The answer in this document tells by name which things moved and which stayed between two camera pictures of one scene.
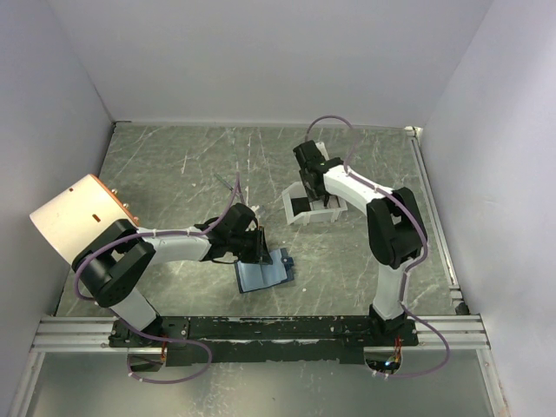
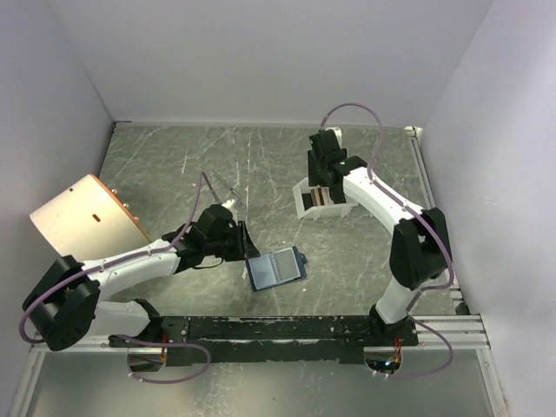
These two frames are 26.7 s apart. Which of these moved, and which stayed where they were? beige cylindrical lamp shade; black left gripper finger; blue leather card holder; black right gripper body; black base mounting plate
Moved: black right gripper body; black left gripper finger; blue leather card holder
Stayed: black base mounting plate; beige cylindrical lamp shade
